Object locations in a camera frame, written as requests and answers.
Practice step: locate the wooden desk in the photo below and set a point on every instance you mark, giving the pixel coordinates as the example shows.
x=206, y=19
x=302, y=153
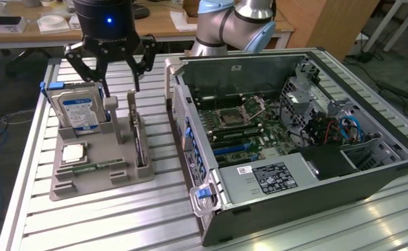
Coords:
x=127, y=28

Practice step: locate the graphics card with black shroud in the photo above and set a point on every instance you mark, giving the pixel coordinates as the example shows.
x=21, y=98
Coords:
x=138, y=141

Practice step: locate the silver drive cage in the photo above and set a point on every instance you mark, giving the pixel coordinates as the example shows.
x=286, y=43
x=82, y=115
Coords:
x=303, y=99

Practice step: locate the small white labelled box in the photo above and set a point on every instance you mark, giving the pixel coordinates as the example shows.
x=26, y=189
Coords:
x=74, y=23

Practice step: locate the open black PC case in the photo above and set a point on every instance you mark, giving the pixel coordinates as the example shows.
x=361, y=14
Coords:
x=311, y=209

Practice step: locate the RAM stick with white label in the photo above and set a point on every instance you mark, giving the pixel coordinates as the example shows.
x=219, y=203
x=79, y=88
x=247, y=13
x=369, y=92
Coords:
x=239, y=133

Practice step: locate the grey cup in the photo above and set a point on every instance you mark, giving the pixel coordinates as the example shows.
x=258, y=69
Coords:
x=33, y=3

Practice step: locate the CPU socket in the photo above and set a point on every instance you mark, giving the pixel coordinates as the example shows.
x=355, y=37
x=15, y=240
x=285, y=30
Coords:
x=231, y=119

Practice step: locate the blue expansion slot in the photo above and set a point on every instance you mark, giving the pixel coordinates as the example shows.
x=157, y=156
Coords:
x=231, y=149

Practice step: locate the blue case latch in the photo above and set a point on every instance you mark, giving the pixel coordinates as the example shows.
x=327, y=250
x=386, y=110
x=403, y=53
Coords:
x=203, y=194

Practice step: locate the hard disk with blue rails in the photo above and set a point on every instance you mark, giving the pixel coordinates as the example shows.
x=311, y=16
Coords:
x=77, y=109

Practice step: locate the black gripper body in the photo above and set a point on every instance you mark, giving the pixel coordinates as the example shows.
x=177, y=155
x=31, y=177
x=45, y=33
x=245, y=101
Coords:
x=103, y=23

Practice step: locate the grey parts rack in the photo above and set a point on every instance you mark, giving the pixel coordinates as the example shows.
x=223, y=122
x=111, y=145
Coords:
x=99, y=183

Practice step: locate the thin locking lever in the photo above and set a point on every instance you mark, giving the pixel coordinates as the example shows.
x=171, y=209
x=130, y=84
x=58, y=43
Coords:
x=218, y=103

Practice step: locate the white square bowl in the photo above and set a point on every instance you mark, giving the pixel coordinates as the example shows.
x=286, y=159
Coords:
x=54, y=24

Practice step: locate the silver disk bay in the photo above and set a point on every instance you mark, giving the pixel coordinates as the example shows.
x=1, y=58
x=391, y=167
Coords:
x=375, y=154

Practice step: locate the wooden cabinet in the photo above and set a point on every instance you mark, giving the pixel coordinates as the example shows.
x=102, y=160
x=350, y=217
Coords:
x=333, y=26

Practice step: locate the black lamp base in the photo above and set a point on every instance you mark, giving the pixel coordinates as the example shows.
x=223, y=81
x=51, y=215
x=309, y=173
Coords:
x=143, y=13

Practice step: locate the metal socket cover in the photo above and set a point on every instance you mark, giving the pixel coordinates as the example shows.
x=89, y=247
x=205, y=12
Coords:
x=259, y=98

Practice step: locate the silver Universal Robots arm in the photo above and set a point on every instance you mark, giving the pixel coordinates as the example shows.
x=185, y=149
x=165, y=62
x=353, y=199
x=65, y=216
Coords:
x=214, y=26

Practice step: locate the black chair base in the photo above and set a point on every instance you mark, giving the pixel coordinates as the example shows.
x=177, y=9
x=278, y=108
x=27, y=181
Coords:
x=22, y=58

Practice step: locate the green RAM stick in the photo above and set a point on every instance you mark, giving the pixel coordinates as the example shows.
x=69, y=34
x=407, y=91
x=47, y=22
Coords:
x=89, y=166

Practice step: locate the silver CPU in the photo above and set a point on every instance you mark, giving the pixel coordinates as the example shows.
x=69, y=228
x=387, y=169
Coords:
x=73, y=153

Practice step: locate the white paper stack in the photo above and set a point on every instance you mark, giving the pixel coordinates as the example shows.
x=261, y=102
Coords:
x=183, y=22

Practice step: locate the grey power supply unit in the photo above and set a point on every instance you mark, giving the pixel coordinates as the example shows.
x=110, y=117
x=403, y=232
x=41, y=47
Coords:
x=277, y=177

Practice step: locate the brown cardboard box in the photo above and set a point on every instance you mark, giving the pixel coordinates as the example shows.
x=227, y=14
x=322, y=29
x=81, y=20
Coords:
x=190, y=6

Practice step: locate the white box with black lid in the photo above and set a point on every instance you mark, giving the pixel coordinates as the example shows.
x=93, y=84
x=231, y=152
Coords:
x=10, y=26

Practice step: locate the white table frame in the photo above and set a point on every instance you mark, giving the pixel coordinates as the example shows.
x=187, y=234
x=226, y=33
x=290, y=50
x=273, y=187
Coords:
x=393, y=15

